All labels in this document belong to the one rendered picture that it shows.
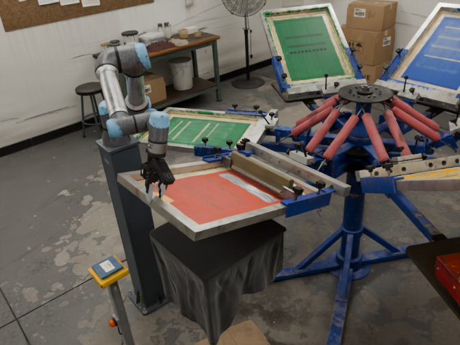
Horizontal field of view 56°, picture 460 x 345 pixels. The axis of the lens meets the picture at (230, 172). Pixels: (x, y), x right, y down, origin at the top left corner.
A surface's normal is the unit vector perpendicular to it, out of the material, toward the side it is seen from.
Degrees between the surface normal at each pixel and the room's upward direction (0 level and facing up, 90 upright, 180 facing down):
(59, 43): 90
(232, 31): 90
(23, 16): 90
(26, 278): 0
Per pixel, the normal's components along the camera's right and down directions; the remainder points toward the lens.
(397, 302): -0.07, -0.86
